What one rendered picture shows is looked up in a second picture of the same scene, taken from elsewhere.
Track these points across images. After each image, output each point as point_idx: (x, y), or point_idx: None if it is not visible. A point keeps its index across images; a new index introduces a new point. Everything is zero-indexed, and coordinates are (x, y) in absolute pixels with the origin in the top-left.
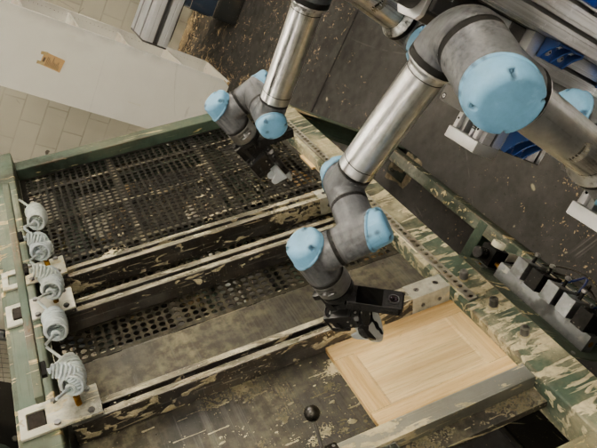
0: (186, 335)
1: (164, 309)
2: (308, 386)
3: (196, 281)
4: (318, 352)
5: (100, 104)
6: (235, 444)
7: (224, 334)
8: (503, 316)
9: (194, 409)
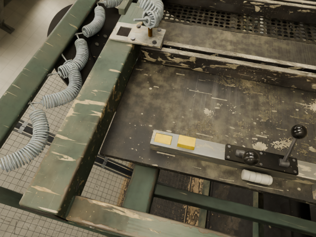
0: (231, 35)
1: (227, 16)
2: (292, 107)
3: (256, 8)
4: (312, 90)
5: None
6: (225, 113)
7: (254, 47)
8: None
9: (212, 78)
